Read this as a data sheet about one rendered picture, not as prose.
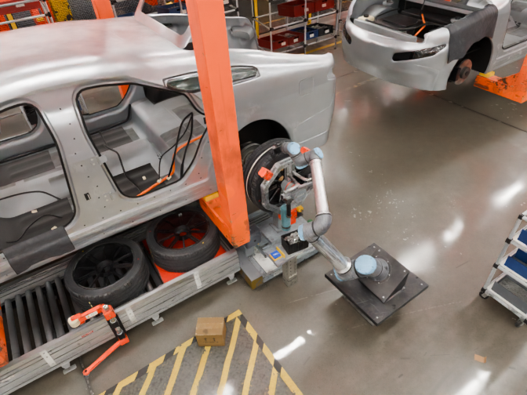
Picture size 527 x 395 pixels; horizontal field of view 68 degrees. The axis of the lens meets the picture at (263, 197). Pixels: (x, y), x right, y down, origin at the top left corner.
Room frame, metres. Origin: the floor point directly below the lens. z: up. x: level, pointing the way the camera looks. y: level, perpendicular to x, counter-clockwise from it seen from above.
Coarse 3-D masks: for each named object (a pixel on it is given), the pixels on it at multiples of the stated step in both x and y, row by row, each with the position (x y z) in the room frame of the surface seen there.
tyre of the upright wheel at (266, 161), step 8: (264, 144) 2.84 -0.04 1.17; (272, 144) 2.83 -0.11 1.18; (256, 152) 2.79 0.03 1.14; (248, 160) 2.77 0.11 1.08; (264, 160) 2.67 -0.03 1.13; (272, 160) 2.65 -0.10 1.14; (280, 160) 2.69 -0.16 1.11; (248, 168) 2.71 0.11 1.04; (256, 168) 2.64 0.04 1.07; (256, 176) 2.59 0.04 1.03; (248, 184) 2.64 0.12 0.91; (256, 184) 2.56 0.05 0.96; (248, 192) 2.63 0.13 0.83; (256, 192) 2.56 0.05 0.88; (256, 200) 2.56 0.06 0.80; (264, 208) 2.59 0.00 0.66
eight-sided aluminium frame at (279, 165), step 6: (276, 162) 2.64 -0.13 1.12; (282, 162) 2.65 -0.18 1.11; (288, 162) 2.63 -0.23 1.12; (276, 168) 2.58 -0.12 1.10; (282, 168) 2.59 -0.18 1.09; (276, 174) 2.57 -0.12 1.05; (264, 180) 2.56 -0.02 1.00; (270, 180) 2.53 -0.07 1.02; (264, 186) 2.52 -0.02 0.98; (312, 186) 2.76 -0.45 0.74; (264, 192) 2.50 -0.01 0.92; (264, 198) 2.50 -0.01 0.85; (264, 204) 2.51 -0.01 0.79; (270, 204) 2.59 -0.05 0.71; (294, 204) 2.67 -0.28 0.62; (300, 204) 2.69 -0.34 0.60; (270, 210) 2.52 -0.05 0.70; (276, 210) 2.56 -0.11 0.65
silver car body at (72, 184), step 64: (0, 64) 2.67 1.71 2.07; (64, 64) 2.67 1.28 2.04; (128, 64) 2.77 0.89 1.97; (192, 64) 2.93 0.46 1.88; (256, 64) 3.12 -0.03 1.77; (320, 64) 3.39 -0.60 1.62; (64, 128) 2.35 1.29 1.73; (128, 128) 4.01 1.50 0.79; (192, 128) 2.91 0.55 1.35; (320, 128) 3.38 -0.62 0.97; (0, 192) 2.74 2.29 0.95; (64, 192) 2.83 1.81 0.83; (128, 192) 2.80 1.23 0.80; (192, 192) 2.66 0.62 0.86; (0, 256) 1.95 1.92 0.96
